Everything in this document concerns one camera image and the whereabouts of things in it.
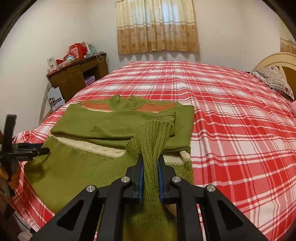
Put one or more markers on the red white plaid bedspread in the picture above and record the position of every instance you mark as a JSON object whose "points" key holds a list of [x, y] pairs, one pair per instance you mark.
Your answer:
{"points": [[236, 134]]}

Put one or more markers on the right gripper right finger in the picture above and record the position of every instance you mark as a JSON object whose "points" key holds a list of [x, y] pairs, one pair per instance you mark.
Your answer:
{"points": [[203, 213]]}

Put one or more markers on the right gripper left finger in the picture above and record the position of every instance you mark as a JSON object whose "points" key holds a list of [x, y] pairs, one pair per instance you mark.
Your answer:
{"points": [[97, 212]]}

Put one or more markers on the pink folded blanket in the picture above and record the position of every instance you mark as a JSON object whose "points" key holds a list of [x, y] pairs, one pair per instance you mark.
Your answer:
{"points": [[293, 108]]}

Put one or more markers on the beige patterned window curtain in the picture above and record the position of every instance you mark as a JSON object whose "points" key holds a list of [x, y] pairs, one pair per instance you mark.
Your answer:
{"points": [[151, 26]]}

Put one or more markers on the person's left hand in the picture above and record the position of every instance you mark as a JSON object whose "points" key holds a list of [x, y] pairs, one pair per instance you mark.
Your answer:
{"points": [[7, 163]]}

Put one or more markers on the grey patterned pillow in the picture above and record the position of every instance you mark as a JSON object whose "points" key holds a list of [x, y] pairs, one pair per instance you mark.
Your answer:
{"points": [[272, 77]]}

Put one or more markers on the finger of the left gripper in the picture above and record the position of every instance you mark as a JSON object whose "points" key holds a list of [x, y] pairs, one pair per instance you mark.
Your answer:
{"points": [[27, 151]]}

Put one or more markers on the white greeting card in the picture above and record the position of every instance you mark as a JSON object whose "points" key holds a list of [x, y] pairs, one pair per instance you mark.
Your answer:
{"points": [[52, 64]]}

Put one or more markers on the green orange cream striped sweater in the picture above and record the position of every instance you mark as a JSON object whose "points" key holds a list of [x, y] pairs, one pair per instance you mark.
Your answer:
{"points": [[111, 143]]}

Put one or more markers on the red gift box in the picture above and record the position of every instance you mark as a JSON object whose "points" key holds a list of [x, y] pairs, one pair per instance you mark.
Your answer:
{"points": [[78, 50]]}

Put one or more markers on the cream wooden headboard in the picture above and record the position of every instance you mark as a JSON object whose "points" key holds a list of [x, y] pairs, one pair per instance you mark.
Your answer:
{"points": [[285, 62]]}

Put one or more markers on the brown wooden desk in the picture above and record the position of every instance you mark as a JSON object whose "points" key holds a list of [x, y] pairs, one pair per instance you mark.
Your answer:
{"points": [[71, 79]]}

